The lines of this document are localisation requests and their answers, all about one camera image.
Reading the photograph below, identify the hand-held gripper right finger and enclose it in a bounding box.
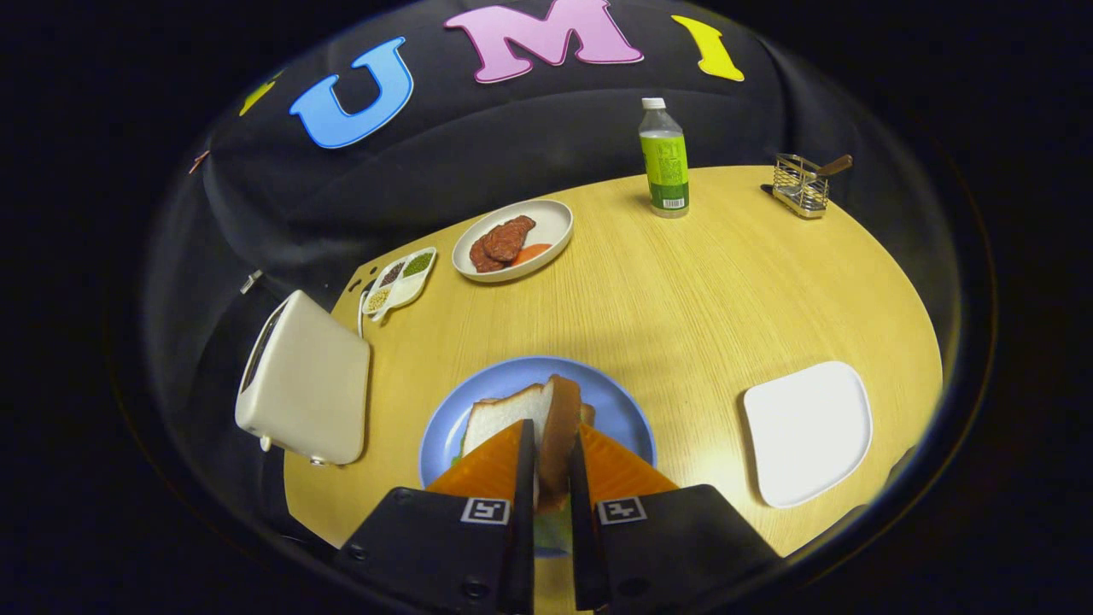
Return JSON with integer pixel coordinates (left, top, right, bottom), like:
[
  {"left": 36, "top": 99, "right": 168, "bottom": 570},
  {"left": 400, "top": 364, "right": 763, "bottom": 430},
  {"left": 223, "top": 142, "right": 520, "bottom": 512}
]
[{"left": 569, "top": 423, "right": 781, "bottom": 614}]

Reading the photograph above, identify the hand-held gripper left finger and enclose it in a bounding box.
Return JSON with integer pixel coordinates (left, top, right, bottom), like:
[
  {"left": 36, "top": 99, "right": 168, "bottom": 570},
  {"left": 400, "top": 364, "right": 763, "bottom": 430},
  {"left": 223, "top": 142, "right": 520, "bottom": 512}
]
[{"left": 333, "top": 418, "right": 537, "bottom": 615}]

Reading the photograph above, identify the green lettuce leaf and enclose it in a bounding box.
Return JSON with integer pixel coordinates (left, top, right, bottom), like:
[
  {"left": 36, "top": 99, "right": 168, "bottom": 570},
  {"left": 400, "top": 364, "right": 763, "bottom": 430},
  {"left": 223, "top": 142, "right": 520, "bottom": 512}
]
[{"left": 451, "top": 431, "right": 573, "bottom": 556}]

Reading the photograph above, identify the toasted bread slice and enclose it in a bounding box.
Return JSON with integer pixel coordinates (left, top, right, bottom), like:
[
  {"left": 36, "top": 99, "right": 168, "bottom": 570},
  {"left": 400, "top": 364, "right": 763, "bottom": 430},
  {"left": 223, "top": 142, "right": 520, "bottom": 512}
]
[{"left": 462, "top": 374, "right": 584, "bottom": 513}]

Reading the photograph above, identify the blue plate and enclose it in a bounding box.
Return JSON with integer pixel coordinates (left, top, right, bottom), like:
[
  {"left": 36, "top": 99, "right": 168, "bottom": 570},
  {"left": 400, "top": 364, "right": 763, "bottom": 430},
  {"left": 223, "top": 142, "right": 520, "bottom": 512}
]
[{"left": 418, "top": 356, "right": 658, "bottom": 489}]

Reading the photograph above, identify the square white plate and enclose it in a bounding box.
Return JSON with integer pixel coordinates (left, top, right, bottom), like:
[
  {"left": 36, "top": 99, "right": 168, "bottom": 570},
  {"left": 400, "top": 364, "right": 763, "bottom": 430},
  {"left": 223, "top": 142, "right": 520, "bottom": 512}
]
[{"left": 742, "top": 360, "right": 874, "bottom": 510}]

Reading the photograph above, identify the white toaster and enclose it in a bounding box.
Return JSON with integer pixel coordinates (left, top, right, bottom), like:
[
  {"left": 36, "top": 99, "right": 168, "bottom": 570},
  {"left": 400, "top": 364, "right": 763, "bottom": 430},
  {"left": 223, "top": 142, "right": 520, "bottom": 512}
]
[{"left": 235, "top": 290, "right": 372, "bottom": 467}]

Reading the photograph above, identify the white divided bean dish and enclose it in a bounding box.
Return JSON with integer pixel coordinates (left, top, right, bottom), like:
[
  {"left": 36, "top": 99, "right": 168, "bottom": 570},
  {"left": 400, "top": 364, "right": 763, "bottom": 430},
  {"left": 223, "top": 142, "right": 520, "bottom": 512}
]
[{"left": 361, "top": 247, "right": 438, "bottom": 323}]

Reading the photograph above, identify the brown meat patty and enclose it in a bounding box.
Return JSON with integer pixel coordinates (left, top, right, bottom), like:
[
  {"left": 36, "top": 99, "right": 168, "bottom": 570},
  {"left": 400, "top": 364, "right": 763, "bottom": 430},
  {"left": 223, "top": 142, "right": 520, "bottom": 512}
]
[
  {"left": 469, "top": 235, "right": 505, "bottom": 274},
  {"left": 483, "top": 215, "right": 537, "bottom": 263}
]

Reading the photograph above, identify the round white plate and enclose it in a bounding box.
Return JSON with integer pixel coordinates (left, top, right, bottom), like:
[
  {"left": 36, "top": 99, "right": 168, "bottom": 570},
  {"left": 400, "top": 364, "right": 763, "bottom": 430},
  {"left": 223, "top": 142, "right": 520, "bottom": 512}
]
[{"left": 451, "top": 199, "right": 575, "bottom": 284}]

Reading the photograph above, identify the green label drink bottle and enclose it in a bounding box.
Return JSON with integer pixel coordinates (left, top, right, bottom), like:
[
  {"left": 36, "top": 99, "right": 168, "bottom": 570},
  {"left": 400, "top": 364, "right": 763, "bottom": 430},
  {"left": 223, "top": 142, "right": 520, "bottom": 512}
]
[{"left": 638, "top": 97, "right": 691, "bottom": 220}]

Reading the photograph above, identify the wire utensil rack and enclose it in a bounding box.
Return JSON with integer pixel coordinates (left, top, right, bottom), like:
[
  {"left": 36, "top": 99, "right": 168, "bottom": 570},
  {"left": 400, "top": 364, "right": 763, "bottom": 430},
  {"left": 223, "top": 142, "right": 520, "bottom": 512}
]
[{"left": 771, "top": 153, "right": 831, "bottom": 220}]

